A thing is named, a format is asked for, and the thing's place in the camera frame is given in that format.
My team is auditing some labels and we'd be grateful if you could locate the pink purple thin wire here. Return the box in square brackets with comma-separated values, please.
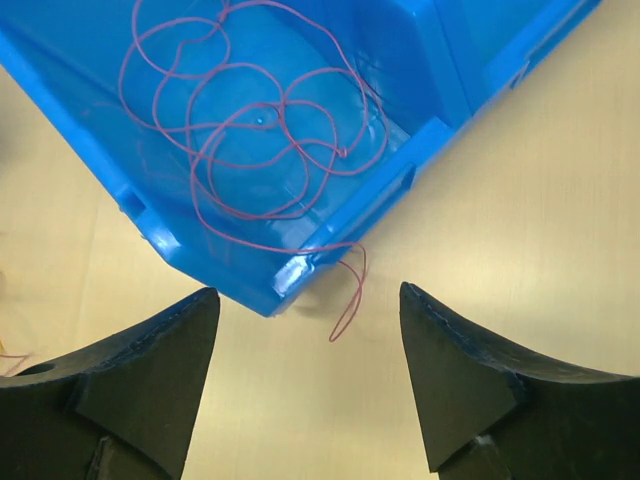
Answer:
[117, 0, 389, 343]

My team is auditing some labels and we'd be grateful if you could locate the large blue divided bin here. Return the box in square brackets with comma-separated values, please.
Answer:
[1, 1, 595, 316]

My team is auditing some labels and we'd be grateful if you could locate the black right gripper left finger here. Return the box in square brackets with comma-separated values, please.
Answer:
[1, 288, 220, 479]

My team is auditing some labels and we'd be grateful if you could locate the pile of wires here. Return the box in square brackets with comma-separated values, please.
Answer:
[0, 339, 31, 376]

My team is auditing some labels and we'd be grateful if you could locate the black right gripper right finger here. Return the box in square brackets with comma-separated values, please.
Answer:
[399, 282, 639, 479]

